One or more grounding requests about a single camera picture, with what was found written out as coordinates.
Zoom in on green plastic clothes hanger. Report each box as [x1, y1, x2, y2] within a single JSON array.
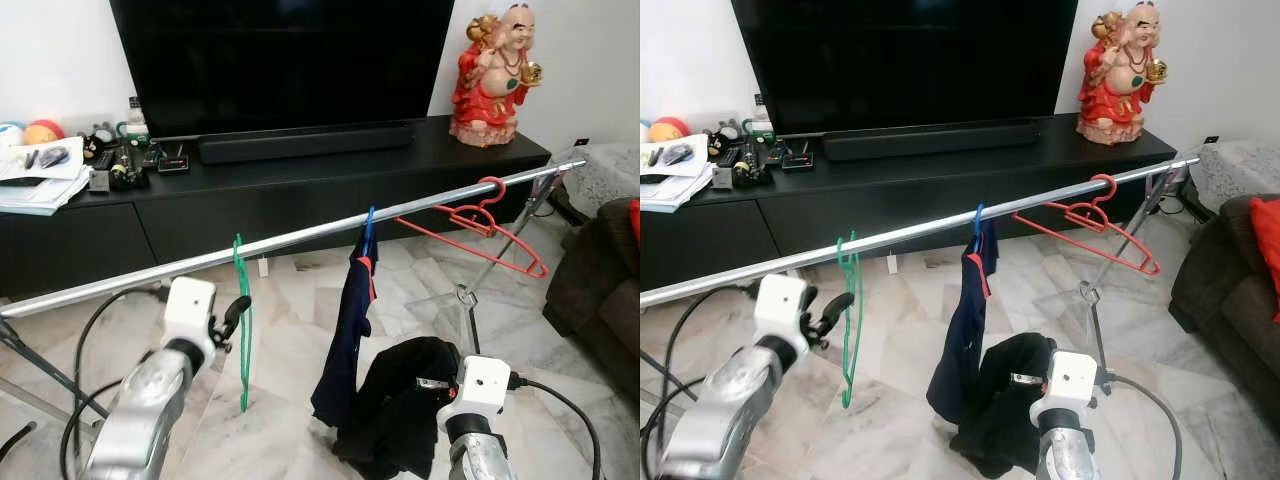
[[836, 232, 863, 409], [232, 233, 255, 413]]

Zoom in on black polo shirt red collar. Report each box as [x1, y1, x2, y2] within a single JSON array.
[[335, 337, 463, 480], [950, 333, 1059, 479]]

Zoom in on red plastic clothes hanger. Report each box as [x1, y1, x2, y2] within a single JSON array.
[[1012, 174, 1163, 277], [395, 176, 549, 280]]

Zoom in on navy polo shirt white print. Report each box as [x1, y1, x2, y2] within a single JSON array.
[[310, 235, 381, 431], [925, 222, 1001, 426]]

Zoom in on silver metal clothes rack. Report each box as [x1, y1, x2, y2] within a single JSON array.
[[640, 155, 1201, 401], [0, 157, 589, 426]]

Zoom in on black low tv console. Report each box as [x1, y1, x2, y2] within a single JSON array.
[[0, 115, 553, 299], [640, 112, 1179, 296]]

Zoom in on black soundbar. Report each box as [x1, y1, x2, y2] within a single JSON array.
[[822, 118, 1041, 163], [196, 120, 416, 165]]

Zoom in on grey brown fabric sofa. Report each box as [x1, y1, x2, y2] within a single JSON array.
[[543, 195, 640, 401], [1168, 193, 1280, 406]]

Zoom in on stack of white papers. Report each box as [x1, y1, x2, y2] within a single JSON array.
[[0, 137, 94, 217], [640, 135, 713, 214]]

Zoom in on black flat television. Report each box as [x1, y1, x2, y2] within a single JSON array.
[[730, 0, 1079, 136], [108, 0, 456, 139]]

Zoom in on side table lace cloth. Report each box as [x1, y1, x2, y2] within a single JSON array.
[[1188, 140, 1280, 213], [560, 140, 640, 216]]

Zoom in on red square cushion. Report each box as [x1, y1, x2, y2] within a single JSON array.
[[1248, 196, 1280, 323]]

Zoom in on red laughing buddha statue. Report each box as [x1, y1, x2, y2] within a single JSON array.
[[1076, 2, 1169, 147], [448, 3, 543, 149]]

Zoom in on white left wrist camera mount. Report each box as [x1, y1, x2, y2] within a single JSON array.
[[752, 273, 813, 361], [160, 277, 218, 366]]

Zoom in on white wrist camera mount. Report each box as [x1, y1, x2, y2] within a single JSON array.
[[752, 273, 813, 361], [437, 355, 513, 436], [1030, 350, 1101, 431], [160, 277, 218, 366]]

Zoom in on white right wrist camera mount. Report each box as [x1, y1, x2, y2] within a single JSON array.
[[437, 355, 513, 436], [1030, 350, 1101, 431]]

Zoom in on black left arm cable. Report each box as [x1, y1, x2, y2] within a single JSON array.
[[60, 285, 171, 480], [640, 283, 761, 480]]

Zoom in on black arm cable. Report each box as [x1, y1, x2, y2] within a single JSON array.
[[508, 372, 603, 480], [640, 283, 761, 480], [1098, 370, 1186, 480], [60, 285, 171, 480]]

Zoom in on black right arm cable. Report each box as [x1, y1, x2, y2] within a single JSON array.
[[1098, 370, 1186, 480], [508, 372, 603, 480]]

